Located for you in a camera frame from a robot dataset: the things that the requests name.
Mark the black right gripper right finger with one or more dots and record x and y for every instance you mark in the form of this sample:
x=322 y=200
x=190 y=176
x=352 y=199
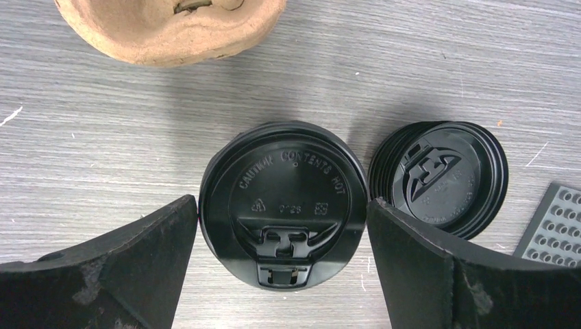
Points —
x=433 y=279

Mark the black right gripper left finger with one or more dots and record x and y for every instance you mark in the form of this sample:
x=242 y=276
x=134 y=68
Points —
x=130 y=277

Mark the black coffee lid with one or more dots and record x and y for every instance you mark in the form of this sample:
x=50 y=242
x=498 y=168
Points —
x=283 y=205

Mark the grey lego baseplate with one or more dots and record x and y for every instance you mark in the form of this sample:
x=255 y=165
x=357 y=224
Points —
x=553 y=233

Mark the brown cardboard cup carrier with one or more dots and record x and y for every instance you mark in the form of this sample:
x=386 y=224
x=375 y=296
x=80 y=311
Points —
x=171 y=33

